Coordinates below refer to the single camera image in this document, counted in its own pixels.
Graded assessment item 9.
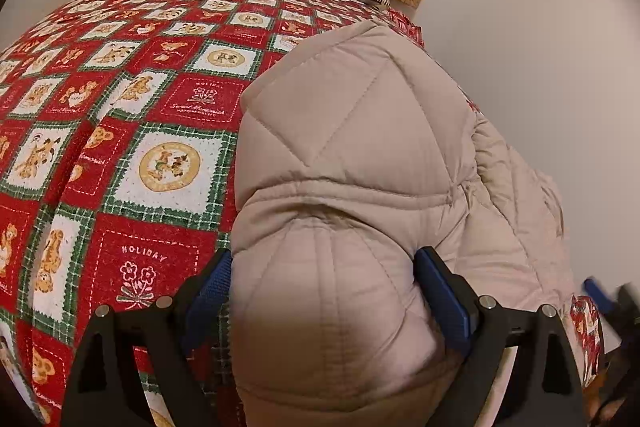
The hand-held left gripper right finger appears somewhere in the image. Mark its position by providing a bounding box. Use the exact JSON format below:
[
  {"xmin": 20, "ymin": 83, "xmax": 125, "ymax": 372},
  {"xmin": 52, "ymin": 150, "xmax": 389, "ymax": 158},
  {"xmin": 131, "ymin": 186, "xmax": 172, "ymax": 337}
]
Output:
[{"xmin": 414, "ymin": 247, "xmax": 586, "ymax": 427}]

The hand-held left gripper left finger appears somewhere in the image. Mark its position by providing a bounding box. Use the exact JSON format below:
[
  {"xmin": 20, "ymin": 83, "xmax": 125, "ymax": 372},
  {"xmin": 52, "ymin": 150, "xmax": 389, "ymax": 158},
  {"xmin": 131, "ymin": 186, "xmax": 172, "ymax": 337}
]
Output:
[{"xmin": 60, "ymin": 249, "xmax": 236, "ymax": 427}]

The beige quilted puffer jacket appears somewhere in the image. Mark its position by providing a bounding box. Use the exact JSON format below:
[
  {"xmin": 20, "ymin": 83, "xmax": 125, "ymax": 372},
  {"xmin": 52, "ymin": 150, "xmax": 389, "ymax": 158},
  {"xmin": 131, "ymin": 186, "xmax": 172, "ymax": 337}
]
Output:
[{"xmin": 229, "ymin": 19, "xmax": 581, "ymax": 427}]

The red printed bear quilt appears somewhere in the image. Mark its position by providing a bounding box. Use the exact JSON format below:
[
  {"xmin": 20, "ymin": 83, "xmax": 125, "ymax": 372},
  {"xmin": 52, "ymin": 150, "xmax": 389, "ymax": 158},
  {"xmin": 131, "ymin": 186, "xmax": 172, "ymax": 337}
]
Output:
[{"xmin": 0, "ymin": 0, "xmax": 608, "ymax": 427}]

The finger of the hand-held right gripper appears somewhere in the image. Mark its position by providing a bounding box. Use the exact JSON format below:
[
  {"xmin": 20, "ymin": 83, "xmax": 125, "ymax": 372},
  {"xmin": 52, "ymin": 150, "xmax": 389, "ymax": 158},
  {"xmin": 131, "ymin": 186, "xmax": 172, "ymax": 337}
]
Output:
[{"xmin": 583, "ymin": 278, "xmax": 621, "ymax": 325}]

